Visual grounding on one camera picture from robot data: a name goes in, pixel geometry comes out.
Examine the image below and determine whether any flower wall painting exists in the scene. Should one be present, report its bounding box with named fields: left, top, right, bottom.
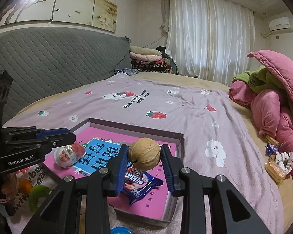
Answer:
left=0, top=0, right=118, bottom=35

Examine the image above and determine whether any small orange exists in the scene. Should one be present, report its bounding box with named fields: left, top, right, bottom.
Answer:
left=18, top=178, right=33, bottom=195

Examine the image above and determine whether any yellow snack packet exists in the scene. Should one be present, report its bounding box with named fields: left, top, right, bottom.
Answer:
left=265, top=160, right=286, bottom=184

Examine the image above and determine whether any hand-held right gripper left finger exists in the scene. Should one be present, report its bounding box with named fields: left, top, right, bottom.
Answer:
left=21, top=144, right=130, bottom=234

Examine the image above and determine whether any pink quilt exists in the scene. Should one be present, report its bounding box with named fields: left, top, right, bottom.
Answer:
left=229, top=50, right=293, bottom=183

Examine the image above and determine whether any dark clothes pile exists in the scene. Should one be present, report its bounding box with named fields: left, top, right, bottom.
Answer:
left=156, top=46, right=180, bottom=75

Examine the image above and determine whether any shallow grey cardboard box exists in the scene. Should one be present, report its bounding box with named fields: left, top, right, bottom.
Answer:
left=40, top=117, right=185, bottom=228

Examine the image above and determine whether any white curtain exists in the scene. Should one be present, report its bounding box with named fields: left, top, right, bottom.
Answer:
left=166, top=0, right=255, bottom=83

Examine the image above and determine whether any green blanket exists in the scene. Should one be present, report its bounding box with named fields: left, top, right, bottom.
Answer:
left=233, top=65, right=293, bottom=125

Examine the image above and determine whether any blue candy wrapper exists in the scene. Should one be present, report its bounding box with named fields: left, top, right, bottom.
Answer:
left=266, top=143, right=280, bottom=156

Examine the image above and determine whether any stack of folded blankets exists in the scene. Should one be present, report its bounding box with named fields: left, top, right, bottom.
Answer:
left=129, top=45, right=172, bottom=74

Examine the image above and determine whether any blue picture booklet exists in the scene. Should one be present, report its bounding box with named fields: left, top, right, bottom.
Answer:
left=73, top=138, right=130, bottom=176

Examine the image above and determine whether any white air conditioner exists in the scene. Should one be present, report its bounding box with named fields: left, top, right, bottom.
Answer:
left=269, top=17, right=293, bottom=32

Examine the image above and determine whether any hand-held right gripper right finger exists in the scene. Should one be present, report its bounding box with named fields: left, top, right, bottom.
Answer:
left=160, top=144, right=271, bottom=234

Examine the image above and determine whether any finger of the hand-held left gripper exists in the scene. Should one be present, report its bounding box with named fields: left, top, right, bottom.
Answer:
left=1, top=126, right=72, bottom=142
left=4, top=133, right=77, bottom=154

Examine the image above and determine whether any white red toy egg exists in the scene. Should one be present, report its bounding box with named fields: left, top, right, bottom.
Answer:
left=53, top=143, right=86, bottom=168

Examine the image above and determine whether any walnut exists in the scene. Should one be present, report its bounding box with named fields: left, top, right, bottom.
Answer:
left=128, top=138, right=161, bottom=170

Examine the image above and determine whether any green fuzzy hair tie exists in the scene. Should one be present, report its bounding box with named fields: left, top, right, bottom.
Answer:
left=29, top=185, right=52, bottom=212

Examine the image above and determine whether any blue patterned cloth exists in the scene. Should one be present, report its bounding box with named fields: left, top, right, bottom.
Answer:
left=112, top=68, right=139, bottom=76

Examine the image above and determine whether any strawberry printed blanket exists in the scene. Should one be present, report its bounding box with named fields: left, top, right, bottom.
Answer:
left=0, top=74, right=285, bottom=234

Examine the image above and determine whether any golden snack wrapper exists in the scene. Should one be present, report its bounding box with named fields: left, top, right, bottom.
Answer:
left=265, top=134, right=280, bottom=145

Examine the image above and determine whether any blue cookie packet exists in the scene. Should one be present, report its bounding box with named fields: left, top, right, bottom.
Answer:
left=122, top=164, right=164, bottom=206

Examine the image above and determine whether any grey quilted headboard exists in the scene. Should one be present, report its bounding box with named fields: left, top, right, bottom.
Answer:
left=0, top=27, right=133, bottom=125

